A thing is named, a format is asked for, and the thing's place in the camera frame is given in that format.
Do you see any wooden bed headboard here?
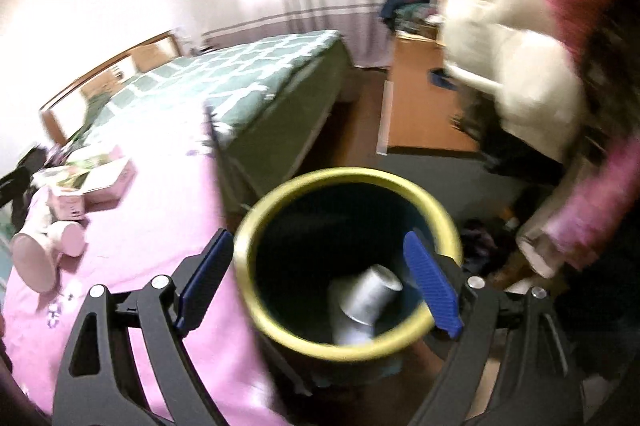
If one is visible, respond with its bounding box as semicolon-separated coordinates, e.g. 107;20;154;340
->
39;30;183;147

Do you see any wooden cabinet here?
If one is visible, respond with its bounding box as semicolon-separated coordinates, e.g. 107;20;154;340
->
377;33;481;157

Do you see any pink white bottle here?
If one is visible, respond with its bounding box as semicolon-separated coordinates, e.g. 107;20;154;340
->
11;221;87;294

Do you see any small pink box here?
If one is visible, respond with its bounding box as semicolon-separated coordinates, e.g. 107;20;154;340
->
47;186;86;223

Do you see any blue slipper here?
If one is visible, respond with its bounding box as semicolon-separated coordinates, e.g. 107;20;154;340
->
429;68;458;91

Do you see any green white packet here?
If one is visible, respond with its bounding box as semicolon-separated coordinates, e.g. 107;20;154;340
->
37;151;116;187

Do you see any pile of dark blue clothes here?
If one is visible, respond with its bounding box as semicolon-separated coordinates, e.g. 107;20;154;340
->
380;0;446;31

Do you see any white fluffy jacket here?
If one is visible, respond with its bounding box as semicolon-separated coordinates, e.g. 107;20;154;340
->
432;0;588;161

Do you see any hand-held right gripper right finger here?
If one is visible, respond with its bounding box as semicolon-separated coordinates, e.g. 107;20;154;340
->
402;230;586;426

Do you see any open pink box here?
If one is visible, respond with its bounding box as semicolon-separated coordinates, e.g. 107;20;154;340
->
82;156;137;207

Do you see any person's left forearm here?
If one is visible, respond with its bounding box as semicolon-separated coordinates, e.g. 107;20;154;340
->
515;136;640;279

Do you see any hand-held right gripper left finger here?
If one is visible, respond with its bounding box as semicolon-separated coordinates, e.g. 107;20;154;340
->
51;228;235;426

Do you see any dark bin with yellow rim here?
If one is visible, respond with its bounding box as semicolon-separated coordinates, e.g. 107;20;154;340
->
232;167;463;394

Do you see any green checked bedspread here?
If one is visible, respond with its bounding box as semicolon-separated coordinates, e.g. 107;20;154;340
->
70;29;361;217

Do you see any black garment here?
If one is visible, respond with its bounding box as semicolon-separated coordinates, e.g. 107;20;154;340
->
452;98;568;187

